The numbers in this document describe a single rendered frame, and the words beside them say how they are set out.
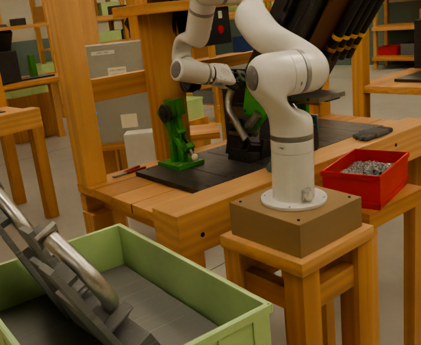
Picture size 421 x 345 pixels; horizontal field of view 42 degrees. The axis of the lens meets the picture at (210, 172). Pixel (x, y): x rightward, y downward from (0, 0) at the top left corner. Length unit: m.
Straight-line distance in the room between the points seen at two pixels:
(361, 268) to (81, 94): 1.19
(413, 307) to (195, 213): 1.00
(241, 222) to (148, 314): 0.44
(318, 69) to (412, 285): 1.07
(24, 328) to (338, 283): 0.84
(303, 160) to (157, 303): 0.55
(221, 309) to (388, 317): 1.74
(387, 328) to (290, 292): 1.30
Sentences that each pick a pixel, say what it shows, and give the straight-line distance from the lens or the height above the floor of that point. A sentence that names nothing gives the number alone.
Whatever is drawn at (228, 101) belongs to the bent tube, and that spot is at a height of 1.12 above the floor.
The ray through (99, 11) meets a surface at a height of 1.65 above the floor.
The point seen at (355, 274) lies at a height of 0.72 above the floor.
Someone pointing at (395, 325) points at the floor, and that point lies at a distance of 2.79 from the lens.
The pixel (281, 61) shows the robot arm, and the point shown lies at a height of 1.35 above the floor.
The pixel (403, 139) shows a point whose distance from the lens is 2.56.
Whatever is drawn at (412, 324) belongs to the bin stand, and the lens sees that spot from 2.35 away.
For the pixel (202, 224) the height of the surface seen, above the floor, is 0.85.
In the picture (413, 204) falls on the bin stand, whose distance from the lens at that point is 2.10.
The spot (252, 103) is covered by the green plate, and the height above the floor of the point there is 1.12.
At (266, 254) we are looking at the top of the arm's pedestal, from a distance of 1.51.
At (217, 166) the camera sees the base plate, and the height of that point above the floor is 0.90.
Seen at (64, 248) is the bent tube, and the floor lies 1.15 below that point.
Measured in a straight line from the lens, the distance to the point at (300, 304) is 1.51.
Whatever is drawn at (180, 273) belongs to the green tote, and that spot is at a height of 0.92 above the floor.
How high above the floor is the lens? 1.50
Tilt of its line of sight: 17 degrees down
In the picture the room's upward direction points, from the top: 6 degrees counter-clockwise
